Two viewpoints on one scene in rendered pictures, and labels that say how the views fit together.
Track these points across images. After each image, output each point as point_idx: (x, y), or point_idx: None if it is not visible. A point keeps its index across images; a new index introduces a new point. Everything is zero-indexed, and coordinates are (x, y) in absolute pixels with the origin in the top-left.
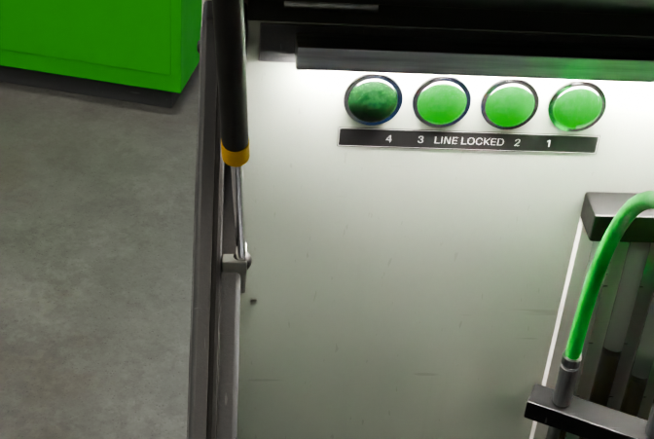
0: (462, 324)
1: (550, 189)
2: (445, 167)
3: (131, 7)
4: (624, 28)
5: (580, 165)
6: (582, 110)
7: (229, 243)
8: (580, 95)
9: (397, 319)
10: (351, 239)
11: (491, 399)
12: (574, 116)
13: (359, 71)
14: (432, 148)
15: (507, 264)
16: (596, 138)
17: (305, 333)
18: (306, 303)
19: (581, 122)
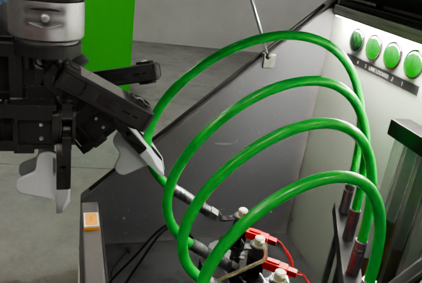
0: None
1: (398, 112)
2: (369, 84)
3: None
4: None
5: (411, 102)
6: (411, 64)
7: (269, 50)
8: (412, 56)
9: (341, 159)
10: (340, 109)
11: (358, 229)
12: (407, 66)
13: (345, 17)
14: (367, 71)
15: (377, 149)
16: (418, 87)
17: (320, 149)
18: (323, 134)
19: (410, 71)
